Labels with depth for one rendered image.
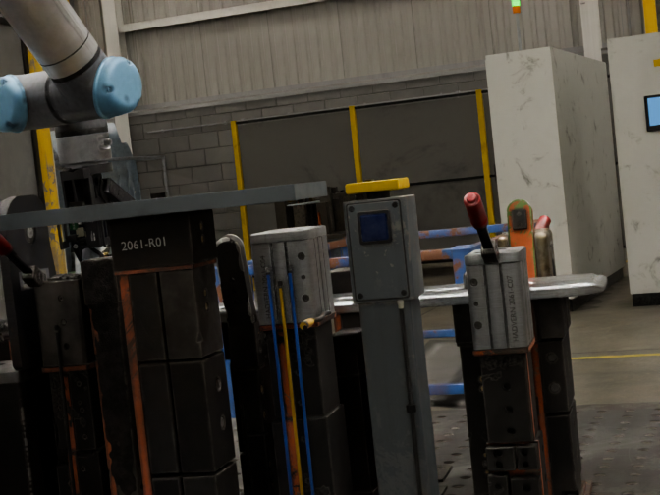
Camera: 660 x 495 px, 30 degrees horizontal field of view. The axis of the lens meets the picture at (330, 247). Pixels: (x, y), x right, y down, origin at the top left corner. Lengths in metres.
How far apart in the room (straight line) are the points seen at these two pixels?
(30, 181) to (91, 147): 3.59
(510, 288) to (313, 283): 0.24
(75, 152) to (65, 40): 0.24
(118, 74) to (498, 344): 0.59
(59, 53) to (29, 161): 3.80
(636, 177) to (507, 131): 1.03
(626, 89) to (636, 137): 0.36
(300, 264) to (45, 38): 0.42
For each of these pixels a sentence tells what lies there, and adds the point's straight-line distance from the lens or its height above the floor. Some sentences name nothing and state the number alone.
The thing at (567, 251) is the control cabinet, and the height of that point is 0.46.
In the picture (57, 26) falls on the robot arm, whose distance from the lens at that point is 1.57.
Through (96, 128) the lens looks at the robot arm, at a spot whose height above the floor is 1.27.
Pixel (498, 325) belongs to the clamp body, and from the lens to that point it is 1.48.
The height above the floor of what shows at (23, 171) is 1.34.
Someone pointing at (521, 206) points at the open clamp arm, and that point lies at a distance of 1.82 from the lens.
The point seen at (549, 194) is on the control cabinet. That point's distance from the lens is 9.45.
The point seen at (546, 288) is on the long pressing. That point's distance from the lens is 1.59.
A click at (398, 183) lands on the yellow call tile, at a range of 1.33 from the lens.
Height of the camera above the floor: 1.16
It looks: 3 degrees down
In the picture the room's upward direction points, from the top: 6 degrees counter-clockwise
